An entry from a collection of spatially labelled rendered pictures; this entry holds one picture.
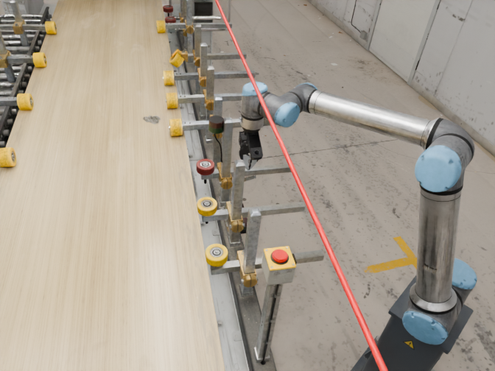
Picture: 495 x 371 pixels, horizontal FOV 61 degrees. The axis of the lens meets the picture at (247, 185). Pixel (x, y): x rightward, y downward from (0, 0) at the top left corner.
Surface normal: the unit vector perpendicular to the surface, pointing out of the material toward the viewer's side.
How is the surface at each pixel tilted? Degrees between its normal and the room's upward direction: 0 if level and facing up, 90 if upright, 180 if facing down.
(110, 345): 0
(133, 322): 0
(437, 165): 83
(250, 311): 0
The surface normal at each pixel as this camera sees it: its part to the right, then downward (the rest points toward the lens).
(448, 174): -0.65, 0.36
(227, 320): 0.07, -0.75
